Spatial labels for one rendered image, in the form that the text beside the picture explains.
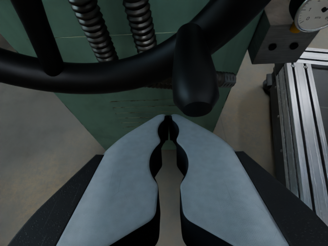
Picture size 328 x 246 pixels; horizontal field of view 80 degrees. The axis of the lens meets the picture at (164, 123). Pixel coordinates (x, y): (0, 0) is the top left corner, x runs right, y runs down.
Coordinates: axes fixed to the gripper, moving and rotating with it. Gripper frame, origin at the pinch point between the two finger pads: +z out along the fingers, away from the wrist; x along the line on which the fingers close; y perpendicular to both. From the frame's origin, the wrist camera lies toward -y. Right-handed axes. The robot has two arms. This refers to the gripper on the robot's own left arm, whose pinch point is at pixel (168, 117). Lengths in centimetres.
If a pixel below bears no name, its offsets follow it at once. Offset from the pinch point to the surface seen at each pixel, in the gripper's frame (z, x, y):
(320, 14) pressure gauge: 18.2, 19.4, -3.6
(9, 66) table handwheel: 5.2, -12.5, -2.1
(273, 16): 23.8, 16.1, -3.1
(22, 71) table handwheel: 5.3, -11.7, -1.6
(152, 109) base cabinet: 38.8, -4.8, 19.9
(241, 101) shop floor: 77, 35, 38
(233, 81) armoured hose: 19.5, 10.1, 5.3
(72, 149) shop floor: 58, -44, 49
